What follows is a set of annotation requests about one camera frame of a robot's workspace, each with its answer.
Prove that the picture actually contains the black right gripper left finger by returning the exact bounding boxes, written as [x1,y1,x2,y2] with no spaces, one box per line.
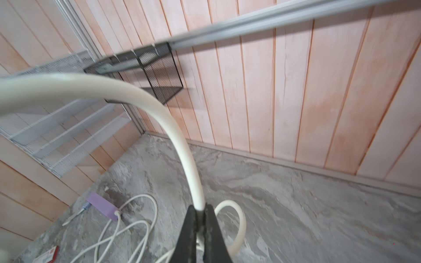
[169,205,198,263]

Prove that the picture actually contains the red white small box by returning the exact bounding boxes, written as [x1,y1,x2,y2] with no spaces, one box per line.
[32,245,59,263]

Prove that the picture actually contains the purple power strip with cord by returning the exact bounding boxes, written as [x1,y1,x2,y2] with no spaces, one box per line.
[72,192,159,263]

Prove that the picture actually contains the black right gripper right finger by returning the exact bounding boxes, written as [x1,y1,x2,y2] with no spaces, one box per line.
[203,204,232,263]

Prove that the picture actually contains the teal power strip with cord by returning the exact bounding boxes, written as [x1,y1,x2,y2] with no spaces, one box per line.
[1,73,247,263]

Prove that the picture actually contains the blue white pen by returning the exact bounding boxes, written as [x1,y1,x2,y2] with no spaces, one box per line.
[62,202,91,226]

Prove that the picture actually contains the black mesh basket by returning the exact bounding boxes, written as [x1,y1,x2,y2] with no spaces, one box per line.
[83,42,184,104]

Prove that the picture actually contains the white wire mesh shelf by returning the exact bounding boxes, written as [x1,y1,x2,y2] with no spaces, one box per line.
[0,49,132,178]

